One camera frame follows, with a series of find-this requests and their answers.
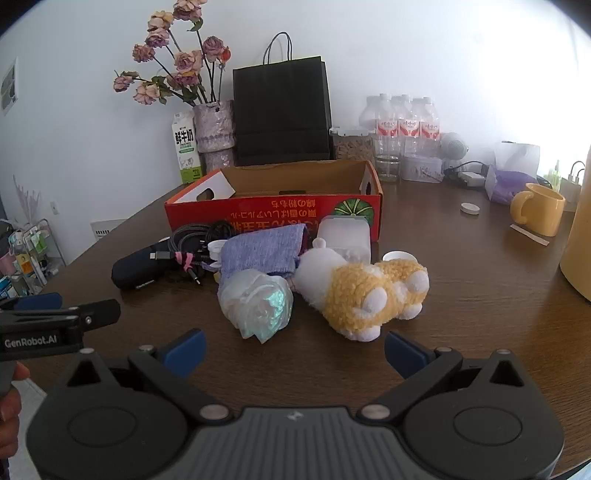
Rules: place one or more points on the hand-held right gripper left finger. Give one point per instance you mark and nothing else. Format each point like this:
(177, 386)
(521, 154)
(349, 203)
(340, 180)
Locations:
(187, 348)

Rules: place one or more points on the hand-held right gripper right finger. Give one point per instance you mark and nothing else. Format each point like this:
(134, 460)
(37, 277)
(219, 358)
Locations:
(404, 353)

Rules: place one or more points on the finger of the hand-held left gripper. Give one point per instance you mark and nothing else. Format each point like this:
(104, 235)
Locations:
(41, 301)
(99, 311)

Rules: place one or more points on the small yellow round object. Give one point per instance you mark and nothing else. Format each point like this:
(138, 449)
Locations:
(217, 278)

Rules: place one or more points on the white and yellow plush toy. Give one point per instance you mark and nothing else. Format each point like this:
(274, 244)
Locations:
(355, 290)

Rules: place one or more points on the translucent plastic bag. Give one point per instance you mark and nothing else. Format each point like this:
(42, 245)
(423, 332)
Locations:
(258, 302)

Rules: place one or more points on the white round jar lid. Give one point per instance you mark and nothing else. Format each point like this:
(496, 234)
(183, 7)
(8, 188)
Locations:
(214, 251)
(399, 255)

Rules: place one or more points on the purple knitted cloth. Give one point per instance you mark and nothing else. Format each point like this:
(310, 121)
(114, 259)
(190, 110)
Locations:
(258, 251)

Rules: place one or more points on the white translucent plastic box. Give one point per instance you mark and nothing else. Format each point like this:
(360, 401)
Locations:
(346, 233)

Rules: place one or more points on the red and orange cardboard box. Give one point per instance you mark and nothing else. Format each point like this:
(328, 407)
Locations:
(277, 214)

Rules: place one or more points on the brown wooden desktop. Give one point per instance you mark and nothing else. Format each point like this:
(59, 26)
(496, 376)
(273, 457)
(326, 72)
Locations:
(461, 300)

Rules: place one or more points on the person's left hand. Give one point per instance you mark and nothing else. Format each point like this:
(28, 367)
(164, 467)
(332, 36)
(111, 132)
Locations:
(10, 415)

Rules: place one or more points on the metal storage rack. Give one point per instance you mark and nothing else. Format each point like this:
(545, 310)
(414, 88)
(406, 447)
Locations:
(27, 258)

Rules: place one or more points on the purple dried grass decoration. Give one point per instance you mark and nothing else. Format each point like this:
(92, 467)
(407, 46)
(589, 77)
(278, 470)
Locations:
(27, 203)

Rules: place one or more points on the small white round disc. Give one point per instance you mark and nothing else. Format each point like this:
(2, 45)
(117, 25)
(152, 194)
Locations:
(470, 208)

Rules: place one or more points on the white paper strip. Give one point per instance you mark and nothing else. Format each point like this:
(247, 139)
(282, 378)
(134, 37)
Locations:
(528, 234)

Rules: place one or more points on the white floral tin box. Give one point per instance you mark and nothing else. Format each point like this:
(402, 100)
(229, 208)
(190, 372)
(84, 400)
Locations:
(421, 168)

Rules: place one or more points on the white and green milk carton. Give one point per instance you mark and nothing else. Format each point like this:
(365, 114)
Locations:
(187, 147)

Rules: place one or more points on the clear drinking glass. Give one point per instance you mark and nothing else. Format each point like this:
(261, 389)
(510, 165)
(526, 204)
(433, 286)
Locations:
(387, 167)

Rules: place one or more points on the white charger adapter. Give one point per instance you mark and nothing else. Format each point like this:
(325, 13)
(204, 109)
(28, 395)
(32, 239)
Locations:
(472, 179)

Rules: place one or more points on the purple tissue pack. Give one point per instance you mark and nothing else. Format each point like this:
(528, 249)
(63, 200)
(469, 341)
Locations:
(508, 184)

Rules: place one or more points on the yellow mug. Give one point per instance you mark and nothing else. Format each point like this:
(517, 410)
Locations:
(542, 210)

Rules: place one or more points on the large yellow container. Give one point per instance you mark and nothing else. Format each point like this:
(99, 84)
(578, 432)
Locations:
(579, 240)

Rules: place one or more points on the white round desk fan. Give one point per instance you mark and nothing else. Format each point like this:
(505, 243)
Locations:
(453, 145)

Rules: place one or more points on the clear lidded food container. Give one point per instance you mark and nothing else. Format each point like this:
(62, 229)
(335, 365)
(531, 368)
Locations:
(353, 145)

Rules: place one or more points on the purple textured vase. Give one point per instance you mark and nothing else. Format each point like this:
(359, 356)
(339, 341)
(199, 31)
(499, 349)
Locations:
(214, 129)

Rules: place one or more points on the white tissue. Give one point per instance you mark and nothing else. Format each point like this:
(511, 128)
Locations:
(519, 157)

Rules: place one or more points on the pack of water bottles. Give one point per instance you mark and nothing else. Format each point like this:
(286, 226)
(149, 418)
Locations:
(401, 124)

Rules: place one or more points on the small pale green bottle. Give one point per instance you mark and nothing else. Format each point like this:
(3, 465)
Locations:
(555, 177)

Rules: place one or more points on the black paper shopping bag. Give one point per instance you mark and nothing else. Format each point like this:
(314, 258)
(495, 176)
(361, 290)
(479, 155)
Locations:
(281, 110)

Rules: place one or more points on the dried pink rose bouquet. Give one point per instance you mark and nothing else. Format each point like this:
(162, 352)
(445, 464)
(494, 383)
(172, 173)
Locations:
(184, 60)

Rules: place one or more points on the white wall socket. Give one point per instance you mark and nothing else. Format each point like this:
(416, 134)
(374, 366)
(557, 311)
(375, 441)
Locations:
(54, 207)

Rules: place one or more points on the framed wall picture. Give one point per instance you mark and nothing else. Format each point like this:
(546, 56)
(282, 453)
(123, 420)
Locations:
(8, 87)

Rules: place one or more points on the white wall plug charger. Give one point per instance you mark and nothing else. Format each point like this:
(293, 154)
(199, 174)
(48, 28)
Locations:
(571, 184)

